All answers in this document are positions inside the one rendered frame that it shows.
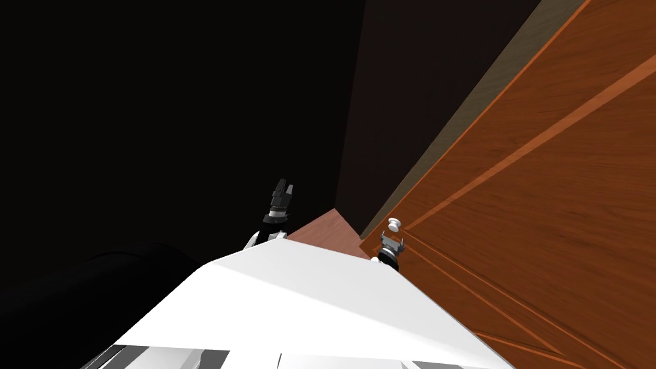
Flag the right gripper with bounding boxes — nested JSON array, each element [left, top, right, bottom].
[[379, 231, 406, 256]]

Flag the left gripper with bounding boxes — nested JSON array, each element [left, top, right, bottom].
[[270, 178, 294, 212]]

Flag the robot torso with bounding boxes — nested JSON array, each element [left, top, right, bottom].
[[81, 238, 516, 369]]

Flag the brown wooden door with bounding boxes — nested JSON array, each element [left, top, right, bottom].
[[359, 0, 656, 369]]

